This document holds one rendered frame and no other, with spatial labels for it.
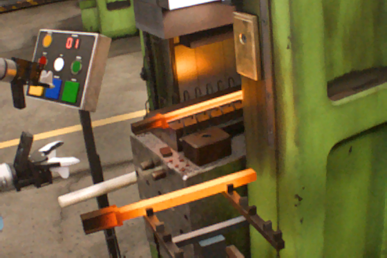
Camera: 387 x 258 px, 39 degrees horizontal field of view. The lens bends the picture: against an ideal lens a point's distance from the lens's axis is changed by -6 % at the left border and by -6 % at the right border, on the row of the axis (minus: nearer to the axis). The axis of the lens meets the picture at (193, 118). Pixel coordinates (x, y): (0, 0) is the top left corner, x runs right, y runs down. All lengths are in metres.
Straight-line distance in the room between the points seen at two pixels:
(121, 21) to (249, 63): 5.10
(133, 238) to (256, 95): 1.60
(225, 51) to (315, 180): 0.70
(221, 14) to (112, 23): 4.88
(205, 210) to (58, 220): 1.67
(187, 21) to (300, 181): 0.55
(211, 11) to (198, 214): 0.60
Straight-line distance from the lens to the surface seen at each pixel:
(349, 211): 1.82
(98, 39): 2.09
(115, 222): 1.37
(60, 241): 3.09
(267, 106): 1.53
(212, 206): 1.72
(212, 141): 1.66
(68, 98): 2.12
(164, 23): 1.62
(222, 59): 2.07
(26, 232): 3.23
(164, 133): 1.81
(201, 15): 1.67
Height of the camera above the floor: 1.71
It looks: 24 degrees down
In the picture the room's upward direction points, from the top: 6 degrees counter-clockwise
